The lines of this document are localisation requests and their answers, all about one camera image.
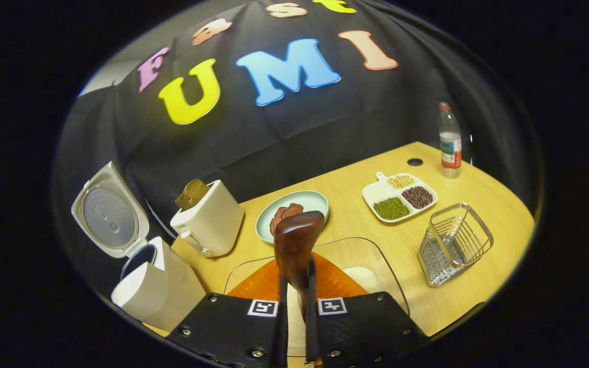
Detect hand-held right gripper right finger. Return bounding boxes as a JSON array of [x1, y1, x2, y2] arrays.
[[305, 253, 428, 368]]

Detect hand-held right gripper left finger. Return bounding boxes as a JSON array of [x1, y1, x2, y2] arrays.
[[167, 256, 287, 368]]

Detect brown wooden spoon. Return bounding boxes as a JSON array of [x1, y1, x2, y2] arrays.
[[274, 211, 325, 323]]

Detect white rice cooker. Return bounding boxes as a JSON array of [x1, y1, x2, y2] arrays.
[[71, 162, 207, 333]]

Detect metal wire chopstick holder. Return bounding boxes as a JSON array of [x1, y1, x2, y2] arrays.
[[418, 203, 494, 288]]

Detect red meat slices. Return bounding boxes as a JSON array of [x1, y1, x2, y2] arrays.
[[269, 203, 304, 236]]

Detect pale green plate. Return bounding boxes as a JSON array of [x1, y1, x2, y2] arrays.
[[255, 191, 330, 244]]

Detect white toaster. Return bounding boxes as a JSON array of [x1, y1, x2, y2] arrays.
[[170, 179, 244, 258]]

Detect green mung beans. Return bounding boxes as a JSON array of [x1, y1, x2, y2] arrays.
[[374, 197, 411, 221]]

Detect white divided dish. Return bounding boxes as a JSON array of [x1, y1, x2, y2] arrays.
[[361, 172, 438, 224]]

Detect dark red beans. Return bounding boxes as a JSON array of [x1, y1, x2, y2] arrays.
[[402, 186, 434, 209]]

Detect pale yellow soybeans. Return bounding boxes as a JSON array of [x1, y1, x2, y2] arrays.
[[388, 174, 416, 190]]

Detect black backdrop cloth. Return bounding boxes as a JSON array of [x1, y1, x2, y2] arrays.
[[52, 0, 540, 287]]

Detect clear plastic water bottle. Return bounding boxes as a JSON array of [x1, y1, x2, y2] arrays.
[[438, 102, 463, 178]]

